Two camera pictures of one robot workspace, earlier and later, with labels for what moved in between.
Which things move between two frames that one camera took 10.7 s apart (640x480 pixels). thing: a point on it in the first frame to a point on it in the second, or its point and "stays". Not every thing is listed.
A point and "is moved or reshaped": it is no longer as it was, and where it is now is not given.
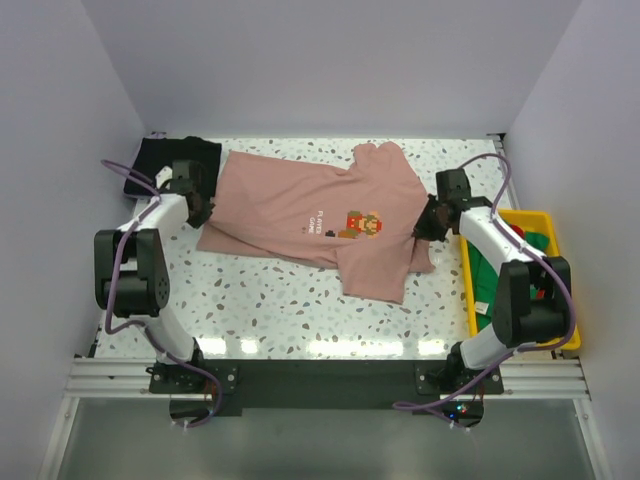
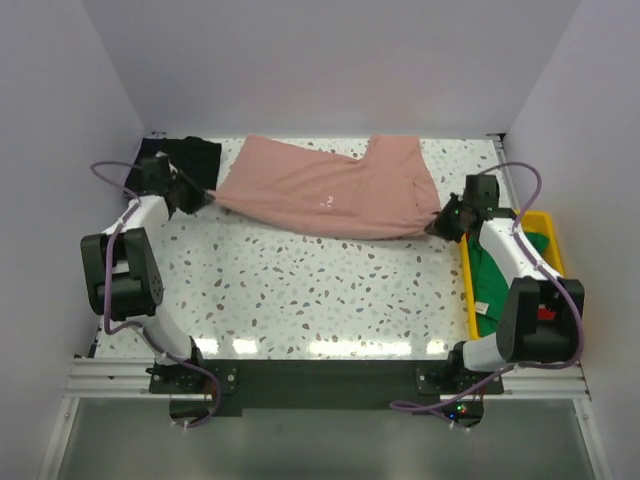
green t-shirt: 485,278 stays
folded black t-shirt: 156,154 stays
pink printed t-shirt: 357,220 is moved or reshaped
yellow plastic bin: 534,222 stays
